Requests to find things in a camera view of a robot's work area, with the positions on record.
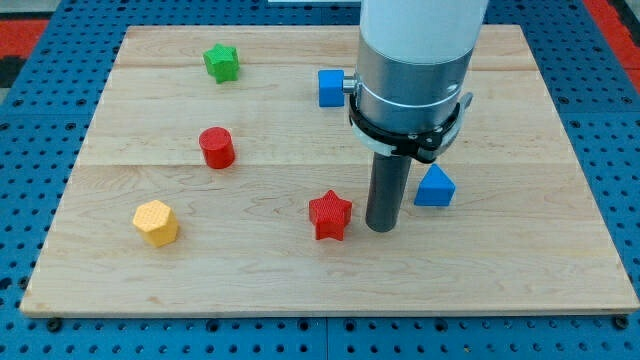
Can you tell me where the blue triangle block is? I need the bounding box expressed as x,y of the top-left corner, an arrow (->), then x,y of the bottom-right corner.
414,164 -> 456,207

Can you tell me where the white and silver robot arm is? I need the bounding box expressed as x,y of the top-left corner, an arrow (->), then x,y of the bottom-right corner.
355,0 -> 488,135

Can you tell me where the red star block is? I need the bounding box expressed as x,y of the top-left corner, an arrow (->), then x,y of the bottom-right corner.
308,190 -> 352,241

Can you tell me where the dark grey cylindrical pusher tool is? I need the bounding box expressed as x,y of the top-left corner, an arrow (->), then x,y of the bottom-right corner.
365,153 -> 412,233

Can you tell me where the blue cube block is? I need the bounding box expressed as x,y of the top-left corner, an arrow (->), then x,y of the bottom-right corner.
318,69 -> 344,108

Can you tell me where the light wooden board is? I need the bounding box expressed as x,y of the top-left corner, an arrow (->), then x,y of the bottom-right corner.
21,25 -> 639,318

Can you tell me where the red cylinder block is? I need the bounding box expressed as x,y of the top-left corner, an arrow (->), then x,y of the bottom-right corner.
198,127 -> 235,169

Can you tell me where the green star block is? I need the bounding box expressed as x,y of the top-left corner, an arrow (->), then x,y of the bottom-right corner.
203,43 -> 240,84

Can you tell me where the yellow hexagon block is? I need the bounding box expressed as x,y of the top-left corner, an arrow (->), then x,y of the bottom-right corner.
132,200 -> 179,247

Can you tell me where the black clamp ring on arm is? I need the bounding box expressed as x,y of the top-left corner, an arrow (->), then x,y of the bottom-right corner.
348,91 -> 474,165

